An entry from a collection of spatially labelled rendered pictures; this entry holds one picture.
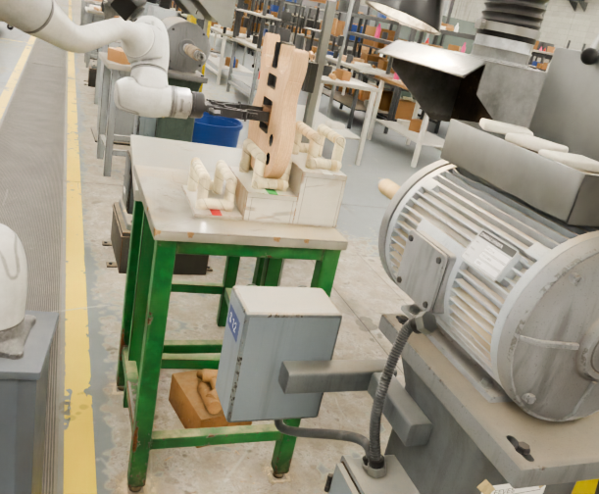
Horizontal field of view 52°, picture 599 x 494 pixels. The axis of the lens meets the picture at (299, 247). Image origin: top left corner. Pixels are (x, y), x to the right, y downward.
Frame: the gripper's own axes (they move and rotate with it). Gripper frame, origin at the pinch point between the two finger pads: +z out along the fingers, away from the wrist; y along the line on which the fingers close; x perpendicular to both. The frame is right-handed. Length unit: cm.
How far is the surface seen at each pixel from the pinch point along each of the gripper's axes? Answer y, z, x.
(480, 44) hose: 89, 11, 32
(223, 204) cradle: 11.4, -8.8, -26.2
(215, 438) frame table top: 24, -3, -103
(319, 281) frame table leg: 25, 21, -44
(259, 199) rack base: 14.0, 1.3, -22.9
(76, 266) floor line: -147, -46, -122
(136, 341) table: -20, -26, -93
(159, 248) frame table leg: 26, -28, -36
